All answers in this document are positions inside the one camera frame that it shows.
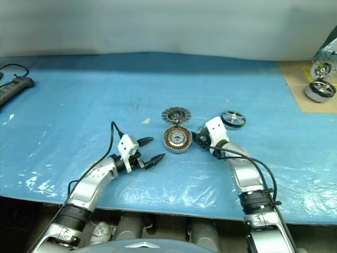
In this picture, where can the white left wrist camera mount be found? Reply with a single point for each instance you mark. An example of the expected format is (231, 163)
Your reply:
(126, 145)

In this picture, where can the brown cardboard sheet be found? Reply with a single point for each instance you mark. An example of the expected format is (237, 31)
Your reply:
(297, 92)

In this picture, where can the white crumpled object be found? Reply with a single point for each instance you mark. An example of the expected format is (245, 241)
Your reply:
(102, 232)

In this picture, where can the small white paper scrap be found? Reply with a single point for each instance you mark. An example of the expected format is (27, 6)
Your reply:
(146, 121)

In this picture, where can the hinged round motor housing lid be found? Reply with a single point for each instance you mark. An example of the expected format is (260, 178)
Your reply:
(176, 115)

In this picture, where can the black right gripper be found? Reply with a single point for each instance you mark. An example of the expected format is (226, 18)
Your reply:
(203, 138)

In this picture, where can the black silver spoked rotor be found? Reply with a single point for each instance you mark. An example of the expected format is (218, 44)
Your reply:
(233, 119)

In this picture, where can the grey robot torso with emblem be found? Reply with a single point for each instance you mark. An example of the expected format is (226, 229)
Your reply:
(142, 246)

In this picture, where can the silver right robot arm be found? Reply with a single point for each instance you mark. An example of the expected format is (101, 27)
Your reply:
(247, 176)

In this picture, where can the black power strip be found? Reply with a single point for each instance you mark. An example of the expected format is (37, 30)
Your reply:
(15, 87)

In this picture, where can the blue plastic-covered table mat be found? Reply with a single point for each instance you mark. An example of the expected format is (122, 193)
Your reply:
(79, 105)

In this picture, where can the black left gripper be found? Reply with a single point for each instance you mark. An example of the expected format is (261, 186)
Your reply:
(137, 161)

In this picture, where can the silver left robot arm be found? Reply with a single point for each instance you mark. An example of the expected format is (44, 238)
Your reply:
(87, 182)

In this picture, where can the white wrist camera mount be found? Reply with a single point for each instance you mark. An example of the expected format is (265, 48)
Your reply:
(126, 145)
(217, 131)

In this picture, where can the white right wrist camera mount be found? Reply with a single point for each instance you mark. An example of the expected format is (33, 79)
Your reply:
(217, 131)

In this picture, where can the grey rounded cylinder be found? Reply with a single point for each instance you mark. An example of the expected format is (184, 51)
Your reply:
(204, 234)
(134, 226)

